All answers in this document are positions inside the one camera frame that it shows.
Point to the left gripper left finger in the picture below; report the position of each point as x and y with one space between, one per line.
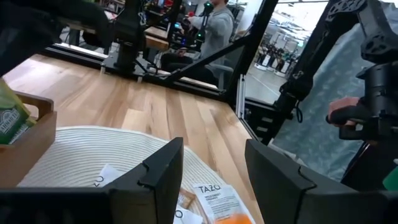
149 193

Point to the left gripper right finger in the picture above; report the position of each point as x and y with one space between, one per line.
280 193

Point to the black background robot arm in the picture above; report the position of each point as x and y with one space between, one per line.
203 25

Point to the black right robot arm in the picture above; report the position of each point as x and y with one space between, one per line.
124 31

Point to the brown vanilla cinnamon tea bag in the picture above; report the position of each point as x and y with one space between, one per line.
186 197

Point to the wooden compartment tea box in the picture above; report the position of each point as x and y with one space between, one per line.
31 149

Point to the black controller box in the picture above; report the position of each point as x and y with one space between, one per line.
258 124

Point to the white woven round placemat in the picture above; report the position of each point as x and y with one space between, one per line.
93 146

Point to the person's hand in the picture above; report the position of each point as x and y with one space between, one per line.
342 104

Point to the grey office chair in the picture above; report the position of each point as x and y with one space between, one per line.
220 74

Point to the person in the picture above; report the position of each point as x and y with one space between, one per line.
217 28

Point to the silver aluminium post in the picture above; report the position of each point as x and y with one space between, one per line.
240 96

